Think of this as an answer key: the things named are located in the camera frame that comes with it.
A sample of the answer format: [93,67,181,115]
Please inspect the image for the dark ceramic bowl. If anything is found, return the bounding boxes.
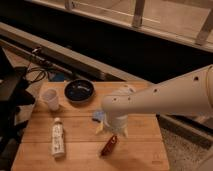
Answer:
[64,79,94,102]

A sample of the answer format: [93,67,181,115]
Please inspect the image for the clear plastic cup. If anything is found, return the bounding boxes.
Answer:
[41,89,59,111]

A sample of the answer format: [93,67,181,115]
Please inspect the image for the black equipment at left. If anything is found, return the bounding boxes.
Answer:
[0,46,35,171]

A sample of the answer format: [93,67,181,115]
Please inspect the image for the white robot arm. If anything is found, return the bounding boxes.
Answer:
[97,64,213,136]

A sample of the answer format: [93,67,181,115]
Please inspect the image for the red pepper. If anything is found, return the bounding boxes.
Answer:
[100,135,118,156]

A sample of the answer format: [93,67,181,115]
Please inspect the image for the metal window rail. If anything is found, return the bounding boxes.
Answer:
[0,21,213,141]

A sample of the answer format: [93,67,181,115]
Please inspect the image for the black cables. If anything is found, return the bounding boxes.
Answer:
[23,46,64,84]

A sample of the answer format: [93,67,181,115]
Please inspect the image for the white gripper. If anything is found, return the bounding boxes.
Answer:
[95,114,128,138]

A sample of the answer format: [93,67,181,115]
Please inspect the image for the white labelled bottle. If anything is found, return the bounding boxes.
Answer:
[51,118,65,158]

